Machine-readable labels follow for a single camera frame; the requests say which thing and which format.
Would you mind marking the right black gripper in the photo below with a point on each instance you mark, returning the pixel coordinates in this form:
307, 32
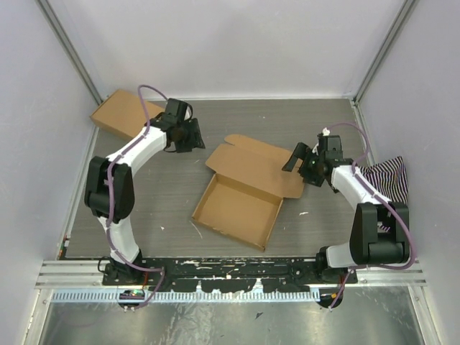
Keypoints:
300, 152

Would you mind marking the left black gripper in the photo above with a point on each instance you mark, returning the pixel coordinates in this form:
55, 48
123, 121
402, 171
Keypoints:
195, 140

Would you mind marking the cardboard box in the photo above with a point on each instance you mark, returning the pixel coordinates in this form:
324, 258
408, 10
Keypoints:
121, 114
247, 190

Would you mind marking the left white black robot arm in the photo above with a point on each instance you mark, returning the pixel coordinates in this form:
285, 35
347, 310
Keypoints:
109, 192

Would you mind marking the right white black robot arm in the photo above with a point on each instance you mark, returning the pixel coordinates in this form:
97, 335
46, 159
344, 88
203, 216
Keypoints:
379, 233

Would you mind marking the folded closed cardboard box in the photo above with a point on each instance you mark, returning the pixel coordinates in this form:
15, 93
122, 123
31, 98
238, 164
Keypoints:
121, 114

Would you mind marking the purple striped cloth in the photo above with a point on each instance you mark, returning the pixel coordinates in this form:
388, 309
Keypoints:
389, 178

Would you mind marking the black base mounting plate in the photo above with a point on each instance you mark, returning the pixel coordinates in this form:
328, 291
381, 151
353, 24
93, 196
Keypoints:
226, 274

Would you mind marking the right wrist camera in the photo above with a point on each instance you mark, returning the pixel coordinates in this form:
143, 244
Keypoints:
329, 146

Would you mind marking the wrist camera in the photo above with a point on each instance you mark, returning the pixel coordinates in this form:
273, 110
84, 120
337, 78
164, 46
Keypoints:
178, 111
329, 146

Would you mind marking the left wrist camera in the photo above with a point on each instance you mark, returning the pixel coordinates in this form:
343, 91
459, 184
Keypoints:
178, 111

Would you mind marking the aluminium rail front beam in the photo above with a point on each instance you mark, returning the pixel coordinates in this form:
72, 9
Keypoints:
85, 274

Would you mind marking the right aluminium frame post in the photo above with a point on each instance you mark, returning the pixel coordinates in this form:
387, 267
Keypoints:
395, 29

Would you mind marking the aluminium frame post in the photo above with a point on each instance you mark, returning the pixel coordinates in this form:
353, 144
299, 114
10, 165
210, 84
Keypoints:
59, 31
395, 29

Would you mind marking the left aluminium frame post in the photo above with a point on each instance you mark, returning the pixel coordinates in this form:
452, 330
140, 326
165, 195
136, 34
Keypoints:
59, 31

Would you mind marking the perforated cable duct strip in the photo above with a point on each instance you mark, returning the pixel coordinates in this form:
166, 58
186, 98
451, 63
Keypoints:
136, 296

